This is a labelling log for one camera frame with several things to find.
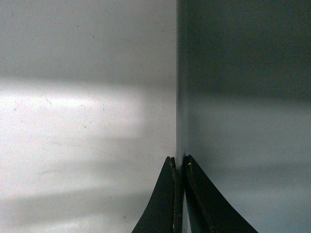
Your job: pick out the white metal store shelf unit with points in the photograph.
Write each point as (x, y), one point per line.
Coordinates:
(87, 112)

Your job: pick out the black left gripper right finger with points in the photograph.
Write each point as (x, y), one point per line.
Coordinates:
(208, 210)

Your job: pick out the grey silver rectangular tray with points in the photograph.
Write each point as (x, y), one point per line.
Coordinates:
(244, 105)

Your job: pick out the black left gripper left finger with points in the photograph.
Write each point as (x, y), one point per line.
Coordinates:
(163, 213)

